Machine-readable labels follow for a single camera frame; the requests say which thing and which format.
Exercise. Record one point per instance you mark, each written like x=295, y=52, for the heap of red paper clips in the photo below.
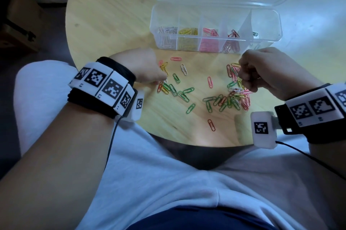
x=231, y=46

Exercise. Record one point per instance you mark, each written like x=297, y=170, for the black right wristband white markers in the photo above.
x=329, y=132

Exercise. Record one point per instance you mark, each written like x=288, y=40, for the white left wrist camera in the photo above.
x=136, y=115

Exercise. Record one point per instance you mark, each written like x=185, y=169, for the person's right forearm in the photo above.
x=332, y=173

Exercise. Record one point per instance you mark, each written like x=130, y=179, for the dark blue shirt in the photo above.
x=200, y=219

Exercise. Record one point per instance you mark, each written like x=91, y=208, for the heap of pink paper clips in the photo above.
x=208, y=45

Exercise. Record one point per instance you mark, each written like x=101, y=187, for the heap of white paper clips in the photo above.
x=167, y=42

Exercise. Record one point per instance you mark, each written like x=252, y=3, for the pile of coloured paper clips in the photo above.
x=238, y=100

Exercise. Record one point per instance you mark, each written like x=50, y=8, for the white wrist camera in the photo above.
x=263, y=140
x=136, y=115

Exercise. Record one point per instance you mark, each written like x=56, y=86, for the black wristband white markers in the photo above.
x=329, y=132
x=86, y=102

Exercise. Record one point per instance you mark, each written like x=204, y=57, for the person's left hand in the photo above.
x=143, y=65

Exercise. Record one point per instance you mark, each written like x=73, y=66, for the person's left forearm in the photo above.
x=54, y=173

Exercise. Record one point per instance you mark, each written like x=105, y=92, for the black left wristband white markers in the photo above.
x=86, y=102

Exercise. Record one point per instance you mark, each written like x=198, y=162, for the heap of yellow paper clips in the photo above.
x=187, y=43

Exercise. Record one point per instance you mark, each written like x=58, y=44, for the brown cardboard box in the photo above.
x=24, y=8

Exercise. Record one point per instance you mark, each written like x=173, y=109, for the person's right hand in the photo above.
x=278, y=73

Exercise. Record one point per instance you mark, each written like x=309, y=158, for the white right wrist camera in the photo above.
x=263, y=140

